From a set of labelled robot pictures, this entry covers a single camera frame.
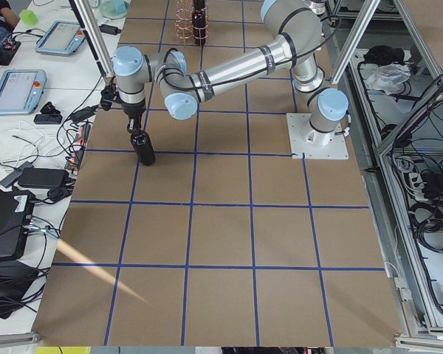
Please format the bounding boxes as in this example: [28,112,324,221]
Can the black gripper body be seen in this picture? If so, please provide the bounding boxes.
[122,101,145,125]

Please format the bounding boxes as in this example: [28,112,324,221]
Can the dark wine bottle carried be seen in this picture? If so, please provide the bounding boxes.
[130,131,156,166]

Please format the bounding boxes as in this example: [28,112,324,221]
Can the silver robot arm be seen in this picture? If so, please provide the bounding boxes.
[112,1,348,144]

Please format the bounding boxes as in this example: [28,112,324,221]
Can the dark wine bottle in basket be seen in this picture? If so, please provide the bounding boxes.
[191,0,208,46]

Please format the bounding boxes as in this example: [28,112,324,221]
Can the blue teach pendant far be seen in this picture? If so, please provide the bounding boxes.
[35,21,85,56]

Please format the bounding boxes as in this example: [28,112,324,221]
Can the blue teach pendant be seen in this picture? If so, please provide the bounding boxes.
[0,69,47,116]
[35,21,85,56]

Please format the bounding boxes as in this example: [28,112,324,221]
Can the green glass plate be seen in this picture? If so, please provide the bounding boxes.
[98,0,130,20]

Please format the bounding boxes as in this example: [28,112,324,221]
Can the blue teach pendant near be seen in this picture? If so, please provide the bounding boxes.
[0,69,47,116]

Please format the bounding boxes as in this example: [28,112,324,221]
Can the black power adapter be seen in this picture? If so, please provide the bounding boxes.
[18,168,69,189]

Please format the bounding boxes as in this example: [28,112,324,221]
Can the green plastic cup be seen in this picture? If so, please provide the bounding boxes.
[19,9,38,26]

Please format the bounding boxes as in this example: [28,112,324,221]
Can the black laptop computer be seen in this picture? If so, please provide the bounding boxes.
[0,189,35,262]

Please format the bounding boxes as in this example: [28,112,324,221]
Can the copper wire wine basket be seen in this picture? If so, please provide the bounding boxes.
[175,0,209,46]

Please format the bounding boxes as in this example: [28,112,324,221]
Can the aluminium frame post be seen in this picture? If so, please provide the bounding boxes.
[69,0,114,77]

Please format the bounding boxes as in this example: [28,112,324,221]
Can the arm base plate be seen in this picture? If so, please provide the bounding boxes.
[286,113,349,160]

